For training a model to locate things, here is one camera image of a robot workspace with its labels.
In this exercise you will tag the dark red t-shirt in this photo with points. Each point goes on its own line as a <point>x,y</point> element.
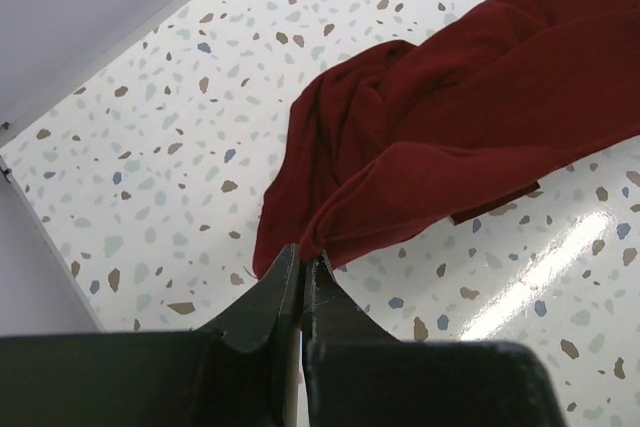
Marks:
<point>401,136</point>

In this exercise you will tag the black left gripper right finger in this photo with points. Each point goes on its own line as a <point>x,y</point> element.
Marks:
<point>357,374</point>

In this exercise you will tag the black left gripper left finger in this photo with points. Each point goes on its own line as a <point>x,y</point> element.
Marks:
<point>238,369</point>

